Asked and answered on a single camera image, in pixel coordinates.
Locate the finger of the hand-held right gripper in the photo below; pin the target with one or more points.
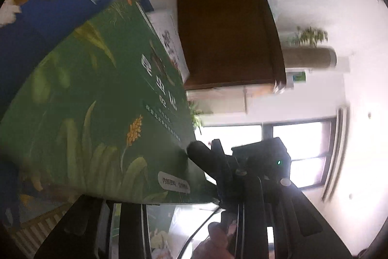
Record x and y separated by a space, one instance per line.
222 152
203 157

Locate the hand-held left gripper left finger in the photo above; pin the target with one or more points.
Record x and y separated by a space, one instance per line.
130 216

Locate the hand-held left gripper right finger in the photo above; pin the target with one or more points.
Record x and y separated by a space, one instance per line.
251 216

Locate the green caterpillar book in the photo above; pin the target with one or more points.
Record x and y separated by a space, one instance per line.
39 201

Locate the green beetle book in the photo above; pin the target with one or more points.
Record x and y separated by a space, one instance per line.
91 125

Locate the white book with orange flowers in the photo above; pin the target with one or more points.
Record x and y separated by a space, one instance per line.
169 34

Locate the navy blue book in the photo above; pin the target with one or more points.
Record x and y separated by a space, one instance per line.
54 13

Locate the person's right hand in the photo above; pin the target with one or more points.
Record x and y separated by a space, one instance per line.
215 242

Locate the green potted plant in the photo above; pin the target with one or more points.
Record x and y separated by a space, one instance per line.
197 119

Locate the dark framed window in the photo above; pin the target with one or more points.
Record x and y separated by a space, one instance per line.
303 137

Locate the large green printed box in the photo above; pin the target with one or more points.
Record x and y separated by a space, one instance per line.
298 77

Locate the beige cylinder vase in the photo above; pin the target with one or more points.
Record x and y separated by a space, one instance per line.
309 58

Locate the brown wooden cabinet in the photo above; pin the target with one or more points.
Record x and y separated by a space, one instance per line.
227 34

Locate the leafy green plant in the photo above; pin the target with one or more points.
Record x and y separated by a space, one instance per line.
309 36

